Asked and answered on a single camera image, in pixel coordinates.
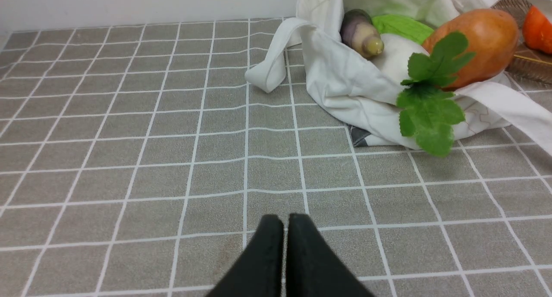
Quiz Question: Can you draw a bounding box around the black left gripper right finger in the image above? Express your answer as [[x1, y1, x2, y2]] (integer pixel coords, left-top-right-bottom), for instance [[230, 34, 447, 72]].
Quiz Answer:
[[286, 214, 374, 297]]

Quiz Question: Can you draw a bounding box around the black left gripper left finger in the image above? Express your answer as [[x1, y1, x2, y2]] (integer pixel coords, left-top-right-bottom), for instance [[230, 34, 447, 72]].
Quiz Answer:
[[207, 215, 284, 297]]

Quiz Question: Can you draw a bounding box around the green bitter gourd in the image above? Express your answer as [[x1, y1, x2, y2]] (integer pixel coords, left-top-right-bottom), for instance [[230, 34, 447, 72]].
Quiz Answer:
[[371, 14, 434, 45]]

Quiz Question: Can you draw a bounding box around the white cloth tote bag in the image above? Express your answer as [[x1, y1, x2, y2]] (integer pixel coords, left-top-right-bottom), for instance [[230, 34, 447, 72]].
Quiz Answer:
[[245, 0, 551, 154]]

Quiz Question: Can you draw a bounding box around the purple eggplant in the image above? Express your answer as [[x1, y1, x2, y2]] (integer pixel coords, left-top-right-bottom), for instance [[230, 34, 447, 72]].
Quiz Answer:
[[340, 9, 384, 59]]

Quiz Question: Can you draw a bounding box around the woven bamboo basket tray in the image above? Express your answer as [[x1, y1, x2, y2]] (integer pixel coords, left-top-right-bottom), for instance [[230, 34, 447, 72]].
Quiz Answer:
[[484, 0, 552, 84]]

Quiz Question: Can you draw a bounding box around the white radish with leaves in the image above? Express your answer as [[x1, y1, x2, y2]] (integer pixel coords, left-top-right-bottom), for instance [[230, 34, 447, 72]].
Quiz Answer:
[[365, 32, 474, 157]]

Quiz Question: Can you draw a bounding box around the orange pumpkin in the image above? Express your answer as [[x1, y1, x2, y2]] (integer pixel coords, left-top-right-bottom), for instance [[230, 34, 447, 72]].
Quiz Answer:
[[522, 6, 552, 55]]

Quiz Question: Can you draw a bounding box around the brown potato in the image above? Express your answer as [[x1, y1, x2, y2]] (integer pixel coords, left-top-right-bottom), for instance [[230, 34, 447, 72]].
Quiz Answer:
[[422, 9, 519, 91]]

